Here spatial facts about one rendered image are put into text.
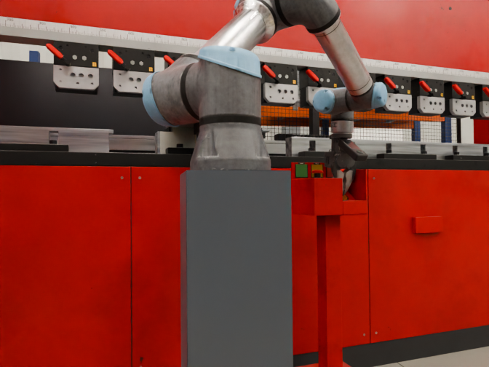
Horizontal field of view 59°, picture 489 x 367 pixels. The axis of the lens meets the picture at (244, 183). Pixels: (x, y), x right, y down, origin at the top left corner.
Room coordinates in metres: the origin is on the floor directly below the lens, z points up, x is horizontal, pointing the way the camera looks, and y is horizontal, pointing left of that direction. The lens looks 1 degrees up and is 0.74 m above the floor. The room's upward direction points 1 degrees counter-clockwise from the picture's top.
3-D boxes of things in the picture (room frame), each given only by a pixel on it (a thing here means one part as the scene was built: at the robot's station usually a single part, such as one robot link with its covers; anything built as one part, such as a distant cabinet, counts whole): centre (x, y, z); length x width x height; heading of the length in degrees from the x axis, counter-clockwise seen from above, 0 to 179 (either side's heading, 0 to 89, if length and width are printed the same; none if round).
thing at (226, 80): (0.82, 0.03, 0.94); 0.13 x 0.12 x 0.14; 52
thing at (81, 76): (1.58, 0.61, 1.19); 0.15 x 0.09 x 0.17; 110
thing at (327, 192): (1.49, -0.29, 0.75); 0.20 x 0.16 x 0.18; 110
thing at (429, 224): (1.93, -0.81, 0.58); 0.15 x 0.02 x 0.07; 110
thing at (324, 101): (1.40, -0.29, 1.03); 0.11 x 0.11 x 0.08; 52
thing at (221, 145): (0.82, 0.03, 0.82); 0.15 x 0.15 x 0.10
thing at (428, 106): (2.13, -0.89, 1.19); 0.15 x 0.09 x 0.17; 110
